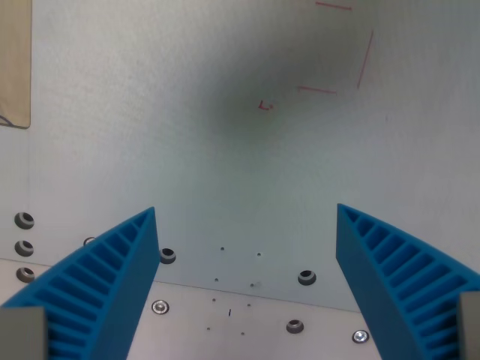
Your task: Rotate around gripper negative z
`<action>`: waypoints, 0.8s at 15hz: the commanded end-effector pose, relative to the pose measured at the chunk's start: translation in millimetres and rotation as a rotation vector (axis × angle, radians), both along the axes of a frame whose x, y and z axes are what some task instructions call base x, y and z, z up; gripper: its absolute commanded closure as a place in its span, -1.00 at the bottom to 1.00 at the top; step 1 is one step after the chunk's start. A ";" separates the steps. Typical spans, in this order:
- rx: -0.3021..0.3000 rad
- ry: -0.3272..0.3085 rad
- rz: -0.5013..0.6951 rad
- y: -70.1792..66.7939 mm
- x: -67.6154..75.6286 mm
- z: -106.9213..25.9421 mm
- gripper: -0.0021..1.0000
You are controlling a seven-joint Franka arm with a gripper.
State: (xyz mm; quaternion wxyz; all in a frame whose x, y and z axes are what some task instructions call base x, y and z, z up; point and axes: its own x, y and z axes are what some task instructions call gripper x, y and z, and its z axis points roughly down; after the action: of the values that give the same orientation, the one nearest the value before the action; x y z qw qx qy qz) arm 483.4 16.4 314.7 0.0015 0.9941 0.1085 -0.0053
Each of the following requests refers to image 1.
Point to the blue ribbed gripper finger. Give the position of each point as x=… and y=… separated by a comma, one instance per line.
x=393, y=285
x=93, y=285

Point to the silver socket head screw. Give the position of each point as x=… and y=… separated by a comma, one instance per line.
x=360, y=336
x=160, y=307

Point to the light wooden board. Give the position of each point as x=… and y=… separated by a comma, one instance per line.
x=14, y=63

